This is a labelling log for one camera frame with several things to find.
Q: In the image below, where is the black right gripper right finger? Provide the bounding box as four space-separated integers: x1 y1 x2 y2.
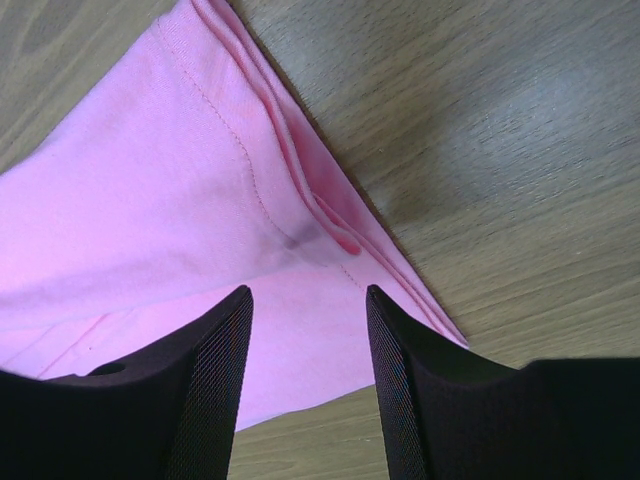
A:
366 285 639 479

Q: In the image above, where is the pink t shirt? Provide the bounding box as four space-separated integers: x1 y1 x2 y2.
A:
1 1 465 430

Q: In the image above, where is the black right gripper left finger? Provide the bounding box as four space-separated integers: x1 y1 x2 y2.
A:
1 286 253 479

